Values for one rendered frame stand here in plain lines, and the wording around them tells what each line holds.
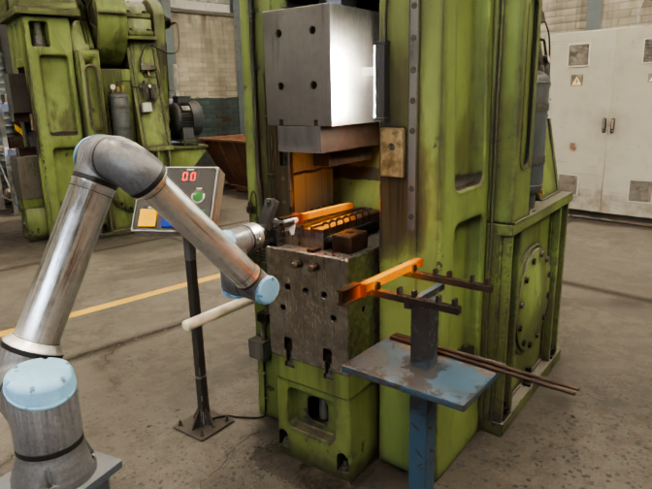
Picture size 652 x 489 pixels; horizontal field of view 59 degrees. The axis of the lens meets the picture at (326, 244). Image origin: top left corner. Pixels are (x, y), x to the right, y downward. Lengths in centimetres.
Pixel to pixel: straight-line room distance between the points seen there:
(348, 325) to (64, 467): 103
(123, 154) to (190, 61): 966
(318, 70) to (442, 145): 49
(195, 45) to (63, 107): 488
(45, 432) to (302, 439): 124
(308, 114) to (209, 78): 925
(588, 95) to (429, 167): 535
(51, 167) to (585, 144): 585
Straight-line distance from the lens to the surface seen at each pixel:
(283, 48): 216
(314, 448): 245
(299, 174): 239
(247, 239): 186
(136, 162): 149
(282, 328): 229
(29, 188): 692
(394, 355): 184
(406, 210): 207
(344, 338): 211
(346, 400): 224
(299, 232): 218
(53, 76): 675
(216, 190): 237
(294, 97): 213
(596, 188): 728
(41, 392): 145
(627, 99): 712
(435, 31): 200
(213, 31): 1146
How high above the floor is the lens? 147
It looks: 15 degrees down
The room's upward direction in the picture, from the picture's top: 1 degrees counter-clockwise
